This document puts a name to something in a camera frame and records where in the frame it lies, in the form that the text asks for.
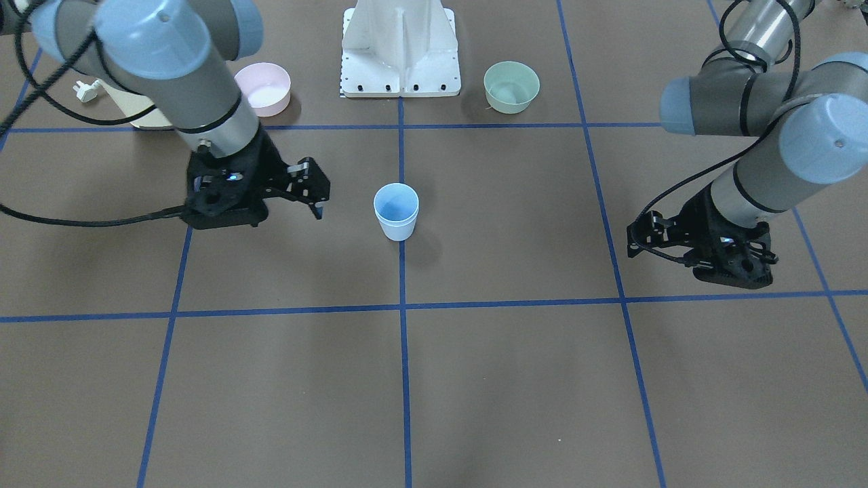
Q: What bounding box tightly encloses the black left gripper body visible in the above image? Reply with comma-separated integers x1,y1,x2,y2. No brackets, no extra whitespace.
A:
627,184,724,262

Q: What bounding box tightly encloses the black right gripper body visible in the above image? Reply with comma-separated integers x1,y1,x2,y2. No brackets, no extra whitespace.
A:
235,129,331,204

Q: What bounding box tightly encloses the blue cup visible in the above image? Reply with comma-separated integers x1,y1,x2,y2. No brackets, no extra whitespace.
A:
373,182,420,226
377,216,416,242

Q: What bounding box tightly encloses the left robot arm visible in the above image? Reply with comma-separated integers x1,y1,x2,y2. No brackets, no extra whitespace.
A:
627,1,866,275

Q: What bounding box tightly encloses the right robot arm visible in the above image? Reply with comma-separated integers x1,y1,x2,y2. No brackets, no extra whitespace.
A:
2,1,330,230

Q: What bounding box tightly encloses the pink bowl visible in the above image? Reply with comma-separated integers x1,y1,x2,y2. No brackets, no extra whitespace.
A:
235,62,292,118

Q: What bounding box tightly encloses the cream toaster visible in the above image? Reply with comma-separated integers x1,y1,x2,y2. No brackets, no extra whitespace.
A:
103,83,174,130

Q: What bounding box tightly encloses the white toaster power plug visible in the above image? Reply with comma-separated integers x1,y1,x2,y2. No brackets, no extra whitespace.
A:
73,79,104,103

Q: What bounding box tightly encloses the green bowl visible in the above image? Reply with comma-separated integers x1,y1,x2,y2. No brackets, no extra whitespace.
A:
483,60,540,115

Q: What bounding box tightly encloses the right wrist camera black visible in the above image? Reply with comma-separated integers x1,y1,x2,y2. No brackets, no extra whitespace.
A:
182,151,269,230

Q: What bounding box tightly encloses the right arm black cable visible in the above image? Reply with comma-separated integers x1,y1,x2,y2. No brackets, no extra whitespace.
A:
0,0,197,227

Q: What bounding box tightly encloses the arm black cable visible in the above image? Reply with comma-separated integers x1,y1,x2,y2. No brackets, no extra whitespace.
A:
631,0,814,265
0,0,197,227

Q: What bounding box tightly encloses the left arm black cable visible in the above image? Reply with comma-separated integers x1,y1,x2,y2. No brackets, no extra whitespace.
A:
631,0,814,265

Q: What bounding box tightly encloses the white central post base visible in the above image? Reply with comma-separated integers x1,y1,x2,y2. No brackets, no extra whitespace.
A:
339,1,462,98

